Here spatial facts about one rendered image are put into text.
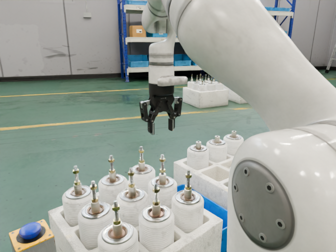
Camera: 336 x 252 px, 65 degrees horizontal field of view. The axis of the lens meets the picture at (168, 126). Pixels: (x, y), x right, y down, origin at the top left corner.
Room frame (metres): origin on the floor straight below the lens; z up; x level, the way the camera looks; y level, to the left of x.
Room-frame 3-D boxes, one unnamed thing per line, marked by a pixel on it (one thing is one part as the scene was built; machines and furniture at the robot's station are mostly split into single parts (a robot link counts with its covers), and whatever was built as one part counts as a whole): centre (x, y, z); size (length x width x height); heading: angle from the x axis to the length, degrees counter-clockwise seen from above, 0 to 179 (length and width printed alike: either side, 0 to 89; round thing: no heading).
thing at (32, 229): (0.44, 0.28, 0.32); 0.04 x 0.04 x 0.02
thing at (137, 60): (5.23, 0.60, 0.36); 0.50 x 0.38 x 0.21; 19
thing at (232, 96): (3.29, -0.96, 0.09); 0.39 x 0.39 x 0.18; 21
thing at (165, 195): (0.77, 0.02, 0.16); 0.10 x 0.10 x 0.18
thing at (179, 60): (5.49, -0.22, 0.36); 0.50 x 0.38 x 0.21; 19
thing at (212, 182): (1.03, -0.30, 0.09); 0.39 x 0.39 x 0.18; 37
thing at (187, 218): (0.68, -0.06, 0.16); 0.10 x 0.10 x 0.18
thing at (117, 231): (0.52, 0.12, 0.26); 0.02 x 0.02 x 0.03
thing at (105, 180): (0.78, 0.18, 0.25); 0.08 x 0.08 x 0.01
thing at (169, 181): (0.77, 0.02, 0.25); 0.08 x 0.08 x 0.01
